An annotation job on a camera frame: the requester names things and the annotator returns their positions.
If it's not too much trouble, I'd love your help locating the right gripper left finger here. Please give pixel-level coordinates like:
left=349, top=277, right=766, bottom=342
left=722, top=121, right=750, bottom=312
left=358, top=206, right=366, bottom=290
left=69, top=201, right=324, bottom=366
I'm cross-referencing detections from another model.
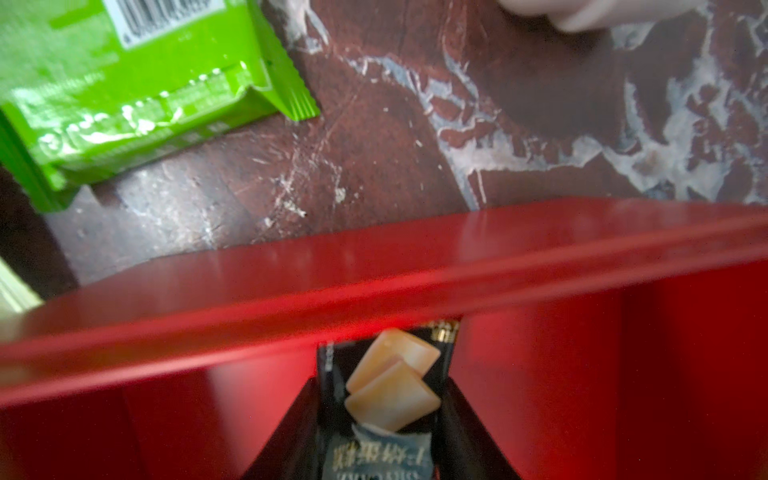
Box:
left=242, top=378, right=320, bottom=480

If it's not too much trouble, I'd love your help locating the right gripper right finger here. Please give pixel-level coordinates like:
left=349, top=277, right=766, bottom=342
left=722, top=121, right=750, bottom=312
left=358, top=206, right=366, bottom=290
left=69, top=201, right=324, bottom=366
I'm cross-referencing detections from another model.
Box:
left=440, top=378, right=521, bottom=480

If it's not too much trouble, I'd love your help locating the red storage box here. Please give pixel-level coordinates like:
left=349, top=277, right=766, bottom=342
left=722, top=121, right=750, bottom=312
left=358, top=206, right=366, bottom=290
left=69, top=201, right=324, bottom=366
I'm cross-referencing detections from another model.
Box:
left=1, top=199, right=767, bottom=479

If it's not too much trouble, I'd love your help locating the white plastic pipe elbow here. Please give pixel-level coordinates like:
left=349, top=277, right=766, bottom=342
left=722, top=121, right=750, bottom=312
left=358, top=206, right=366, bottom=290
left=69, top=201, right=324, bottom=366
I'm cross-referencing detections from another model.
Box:
left=498, top=0, right=704, bottom=33

